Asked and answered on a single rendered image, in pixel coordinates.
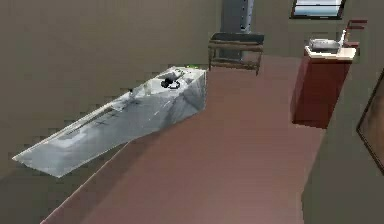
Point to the green beverage bottle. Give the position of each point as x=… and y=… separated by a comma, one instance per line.
x=192, y=66

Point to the silver metal counter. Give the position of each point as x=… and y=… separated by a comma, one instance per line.
x=140, y=113

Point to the dark wooden bench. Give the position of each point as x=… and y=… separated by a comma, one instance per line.
x=236, y=43

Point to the grey door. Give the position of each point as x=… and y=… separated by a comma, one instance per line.
x=237, y=20

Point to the red cabinet with pale top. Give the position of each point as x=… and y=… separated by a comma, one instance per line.
x=318, y=86

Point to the grey toaster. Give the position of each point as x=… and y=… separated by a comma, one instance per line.
x=324, y=45

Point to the white bottle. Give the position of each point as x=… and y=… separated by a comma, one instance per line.
x=342, y=37

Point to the window with dark frame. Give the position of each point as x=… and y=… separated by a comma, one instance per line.
x=317, y=8

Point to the dark framed wall picture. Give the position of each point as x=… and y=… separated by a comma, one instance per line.
x=372, y=123

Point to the red wall shelf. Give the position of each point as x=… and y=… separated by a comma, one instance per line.
x=354, y=30

